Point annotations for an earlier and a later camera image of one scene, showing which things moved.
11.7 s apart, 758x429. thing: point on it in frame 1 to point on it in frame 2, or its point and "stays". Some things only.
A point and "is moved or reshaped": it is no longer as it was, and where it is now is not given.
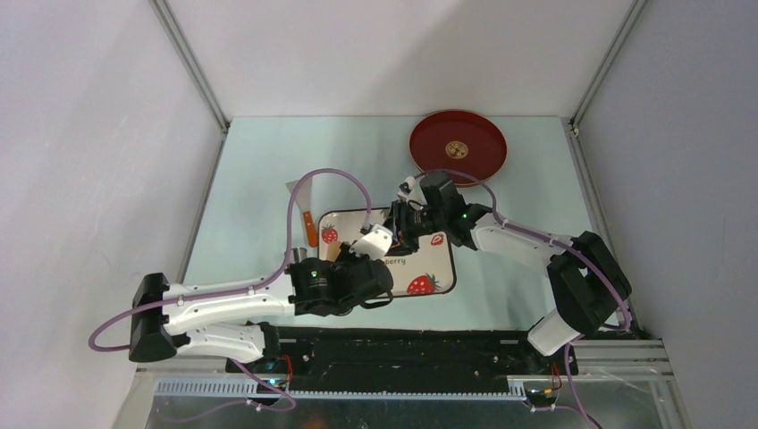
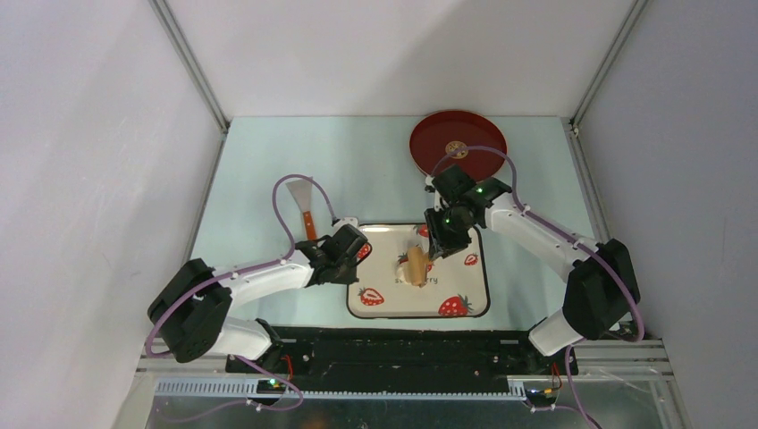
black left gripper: (345, 254) to (349, 278)
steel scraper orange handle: (303, 197) stays
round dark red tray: (466, 144) stays
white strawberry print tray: (431, 271) is moved or reshaped
